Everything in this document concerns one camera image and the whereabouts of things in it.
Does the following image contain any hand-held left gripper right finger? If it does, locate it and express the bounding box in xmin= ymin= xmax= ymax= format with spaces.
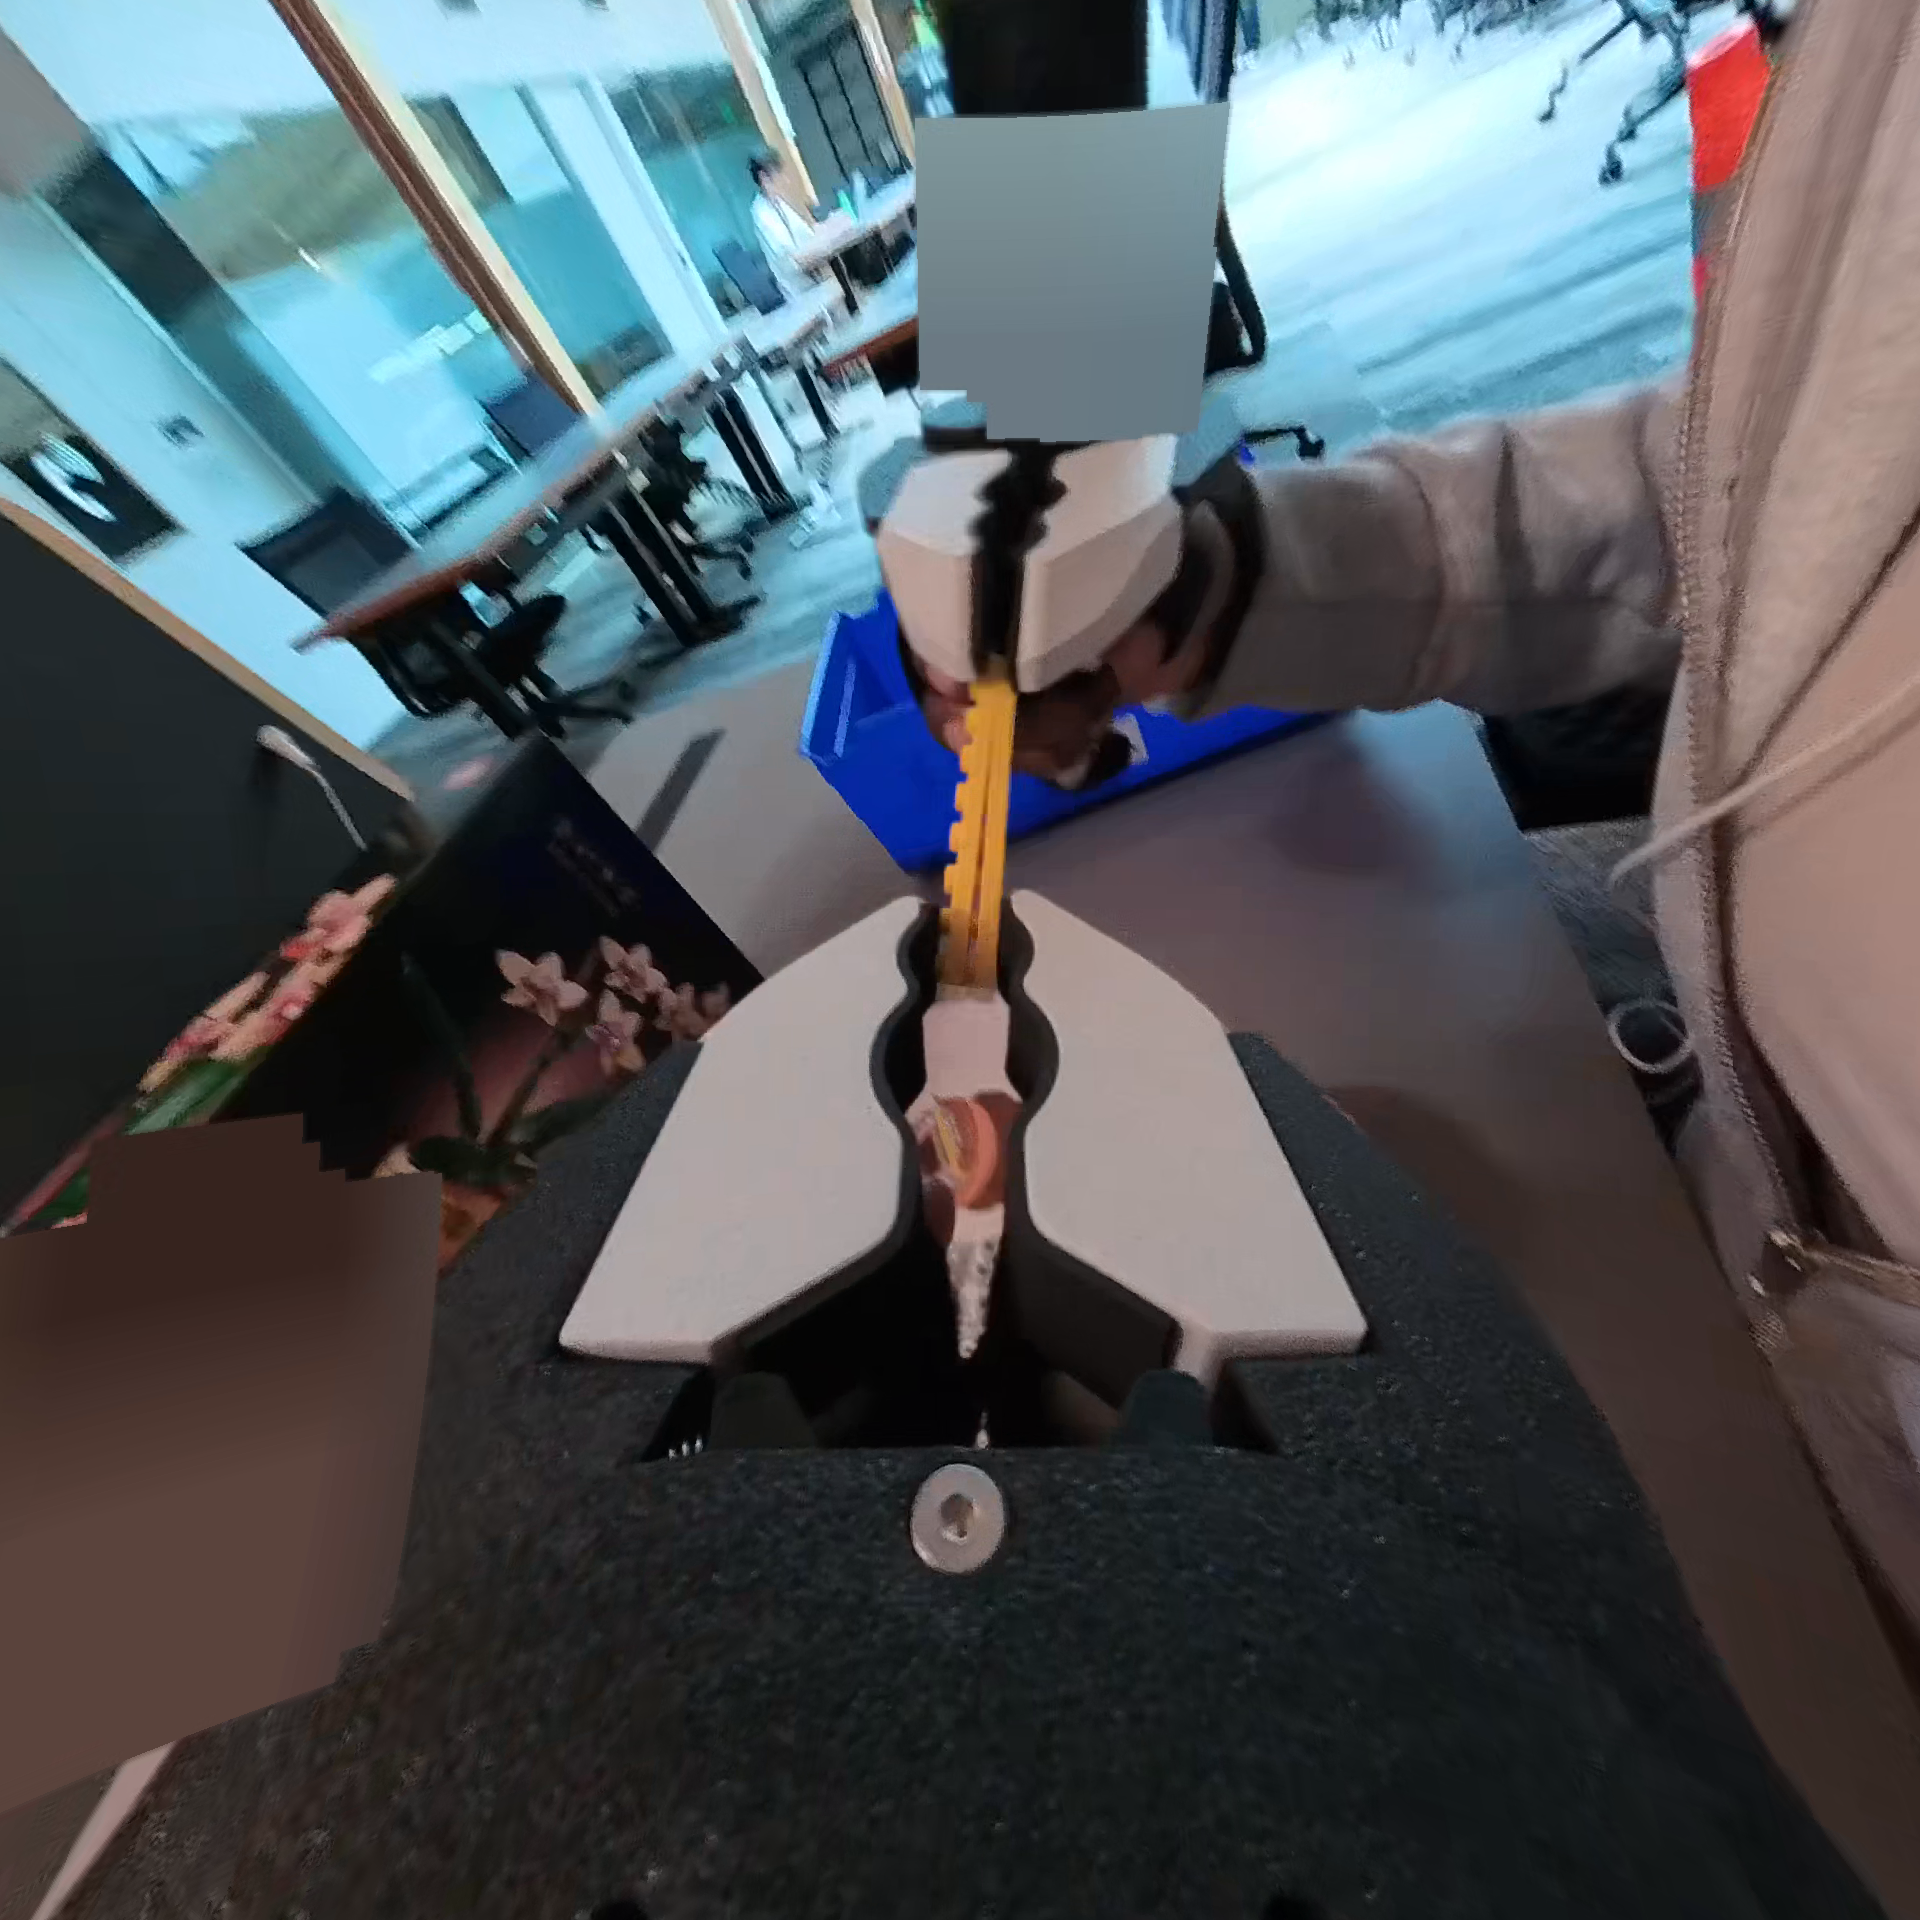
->
xmin=991 ymin=892 xmax=1367 ymax=1373

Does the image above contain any yellow long brick plate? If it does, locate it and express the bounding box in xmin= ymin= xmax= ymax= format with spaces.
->
xmin=937 ymin=677 xmax=1024 ymax=1001

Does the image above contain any dark partition panel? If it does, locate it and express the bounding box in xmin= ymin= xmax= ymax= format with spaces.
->
xmin=0 ymin=496 xmax=422 ymax=1216

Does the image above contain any black background chair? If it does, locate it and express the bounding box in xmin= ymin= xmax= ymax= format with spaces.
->
xmin=239 ymin=488 xmax=579 ymax=729

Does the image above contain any long office table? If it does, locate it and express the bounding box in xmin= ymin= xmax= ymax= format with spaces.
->
xmin=293 ymin=180 xmax=933 ymax=736

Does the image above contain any blue plastic bin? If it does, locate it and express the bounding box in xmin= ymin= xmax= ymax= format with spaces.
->
xmin=803 ymin=593 xmax=1337 ymax=877

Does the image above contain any brick flowerpot model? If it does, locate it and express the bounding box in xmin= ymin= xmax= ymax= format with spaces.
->
xmin=910 ymin=1006 xmax=1031 ymax=1359

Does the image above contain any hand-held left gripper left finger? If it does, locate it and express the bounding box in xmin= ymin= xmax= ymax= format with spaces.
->
xmin=561 ymin=895 xmax=926 ymax=1368

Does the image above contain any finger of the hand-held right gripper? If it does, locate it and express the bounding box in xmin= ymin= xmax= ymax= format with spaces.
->
xmin=871 ymin=446 xmax=1013 ymax=686
xmin=1006 ymin=436 xmax=1190 ymax=693

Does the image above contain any orange strap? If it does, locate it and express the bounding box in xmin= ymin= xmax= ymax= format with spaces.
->
xmin=1685 ymin=16 xmax=1780 ymax=289

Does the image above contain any white tipped stick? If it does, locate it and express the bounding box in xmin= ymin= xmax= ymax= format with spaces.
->
xmin=255 ymin=719 xmax=380 ymax=864

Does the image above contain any black orchid print set box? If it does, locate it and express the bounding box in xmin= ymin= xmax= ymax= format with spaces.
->
xmin=0 ymin=736 xmax=769 ymax=1278

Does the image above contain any person's right forearm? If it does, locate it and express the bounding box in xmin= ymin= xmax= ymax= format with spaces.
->
xmin=1199 ymin=374 xmax=1705 ymax=729

